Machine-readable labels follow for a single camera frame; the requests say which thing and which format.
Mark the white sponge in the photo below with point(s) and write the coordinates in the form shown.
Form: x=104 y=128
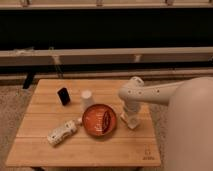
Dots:
x=131 y=121

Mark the small black box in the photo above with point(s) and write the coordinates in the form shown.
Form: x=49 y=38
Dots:
x=64 y=96

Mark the grey rail bench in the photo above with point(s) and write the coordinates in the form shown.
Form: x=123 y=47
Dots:
x=105 y=56

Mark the wooden table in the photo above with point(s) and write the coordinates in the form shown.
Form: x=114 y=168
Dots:
x=122 y=148

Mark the brown snack in bowl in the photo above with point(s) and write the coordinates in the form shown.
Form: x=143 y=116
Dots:
x=106 y=121

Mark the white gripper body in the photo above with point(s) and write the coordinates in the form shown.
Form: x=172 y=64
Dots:
x=131 y=110

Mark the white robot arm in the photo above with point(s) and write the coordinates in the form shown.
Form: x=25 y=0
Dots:
x=189 y=137

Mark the orange bowl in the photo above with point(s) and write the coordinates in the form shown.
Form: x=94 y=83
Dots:
x=92 y=120

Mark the white plastic bottle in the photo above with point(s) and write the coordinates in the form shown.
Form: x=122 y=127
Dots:
x=67 y=129

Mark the white paper cup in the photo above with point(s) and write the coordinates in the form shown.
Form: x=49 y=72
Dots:
x=87 y=99

